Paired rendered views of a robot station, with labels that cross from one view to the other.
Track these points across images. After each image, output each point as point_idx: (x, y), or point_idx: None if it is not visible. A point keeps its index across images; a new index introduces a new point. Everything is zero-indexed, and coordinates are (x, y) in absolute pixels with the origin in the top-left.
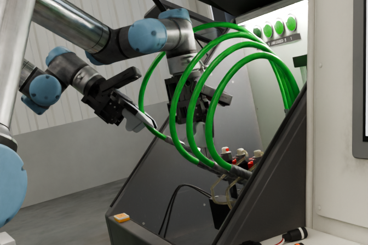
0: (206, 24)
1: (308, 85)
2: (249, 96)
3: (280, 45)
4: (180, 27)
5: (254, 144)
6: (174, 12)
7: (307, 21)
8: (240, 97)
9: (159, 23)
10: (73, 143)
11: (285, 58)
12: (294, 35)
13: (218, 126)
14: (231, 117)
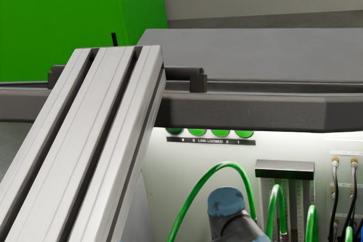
0: (209, 175)
1: None
2: (142, 183)
3: (216, 144)
4: (252, 219)
5: (149, 230)
6: (242, 203)
7: (271, 133)
8: (139, 191)
9: (268, 239)
10: None
11: (222, 156)
12: (244, 141)
13: (133, 236)
14: (137, 218)
